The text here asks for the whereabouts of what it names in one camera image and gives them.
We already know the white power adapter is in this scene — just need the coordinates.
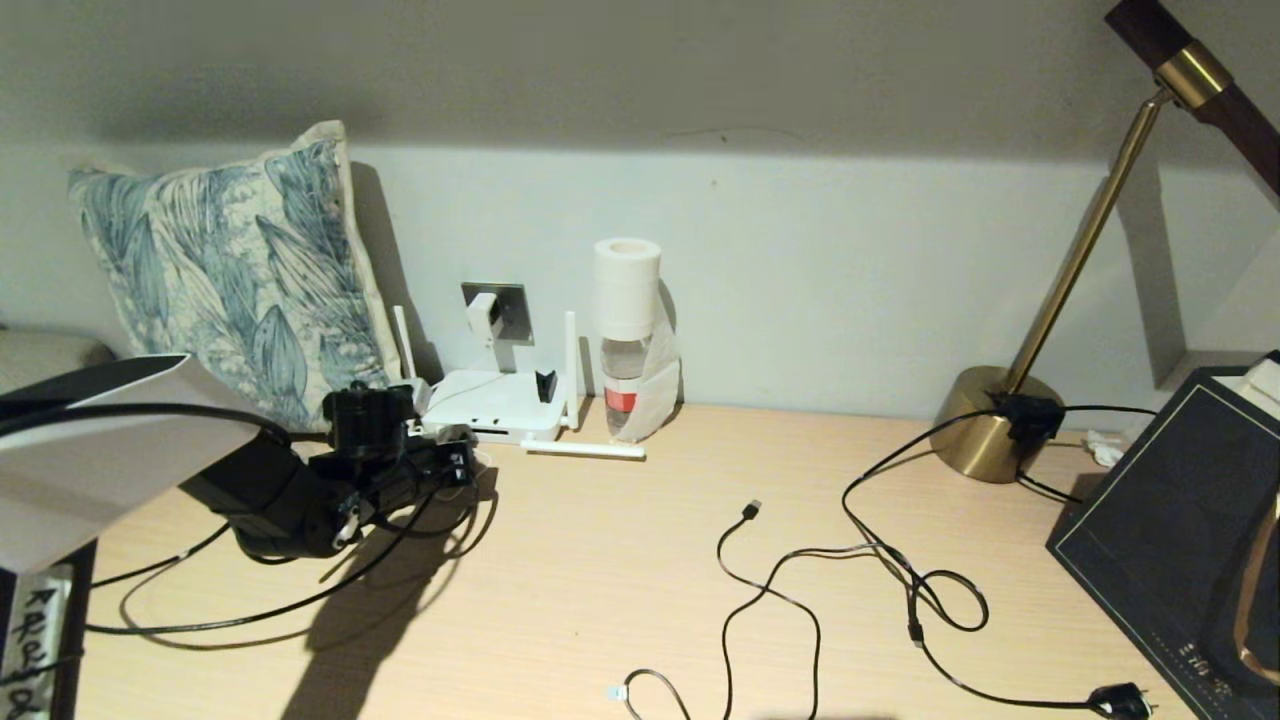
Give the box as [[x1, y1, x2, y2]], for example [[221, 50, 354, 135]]
[[467, 291, 505, 348]]

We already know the black ethernet cable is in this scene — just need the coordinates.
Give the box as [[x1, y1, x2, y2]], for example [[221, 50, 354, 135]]
[[85, 455, 483, 637]]

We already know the white router with antennas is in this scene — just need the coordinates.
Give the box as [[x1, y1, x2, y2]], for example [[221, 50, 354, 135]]
[[392, 305, 647, 461]]

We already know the clear bottle with red label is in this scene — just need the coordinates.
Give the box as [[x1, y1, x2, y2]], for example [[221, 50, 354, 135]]
[[600, 335, 656, 439]]

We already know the white paper roll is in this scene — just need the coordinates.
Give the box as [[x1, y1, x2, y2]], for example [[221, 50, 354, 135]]
[[593, 236, 663, 342]]

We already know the blue leaf print pillow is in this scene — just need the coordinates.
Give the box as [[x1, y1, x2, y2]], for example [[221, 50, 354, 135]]
[[68, 120, 416, 433]]

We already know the brass desk lamp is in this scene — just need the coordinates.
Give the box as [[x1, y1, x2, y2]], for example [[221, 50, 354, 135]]
[[932, 0, 1280, 484]]

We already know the white cord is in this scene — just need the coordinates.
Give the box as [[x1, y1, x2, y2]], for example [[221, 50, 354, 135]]
[[420, 340, 501, 466]]

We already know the grey wall socket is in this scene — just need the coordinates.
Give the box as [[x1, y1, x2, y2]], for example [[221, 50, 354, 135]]
[[462, 281, 534, 345]]

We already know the black USB cable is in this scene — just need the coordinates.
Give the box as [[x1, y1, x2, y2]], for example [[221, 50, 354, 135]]
[[605, 499, 926, 720]]

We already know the black left wrist camera cable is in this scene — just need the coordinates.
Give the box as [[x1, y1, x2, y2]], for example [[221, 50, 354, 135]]
[[0, 400, 481, 541]]

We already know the black cord switch box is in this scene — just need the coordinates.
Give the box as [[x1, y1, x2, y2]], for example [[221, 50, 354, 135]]
[[990, 392, 1068, 442]]

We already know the black lamp power cord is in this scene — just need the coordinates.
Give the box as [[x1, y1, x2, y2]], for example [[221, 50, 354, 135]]
[[843, 403, 1161, 719]]

